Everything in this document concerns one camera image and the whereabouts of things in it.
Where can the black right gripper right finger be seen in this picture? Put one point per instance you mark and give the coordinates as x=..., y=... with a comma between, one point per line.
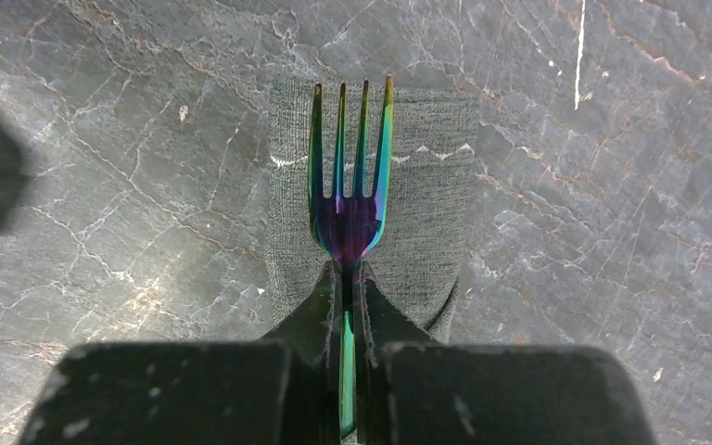
x=377, y=323

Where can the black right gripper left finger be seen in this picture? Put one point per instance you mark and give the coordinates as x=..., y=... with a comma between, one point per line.
x=311, y=387

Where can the grey cloth napkin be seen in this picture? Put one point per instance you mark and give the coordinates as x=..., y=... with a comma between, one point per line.
x=418, y=259

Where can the iridescent rainbow metal fork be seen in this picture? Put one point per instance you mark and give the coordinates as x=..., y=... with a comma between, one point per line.
x=348, y=226

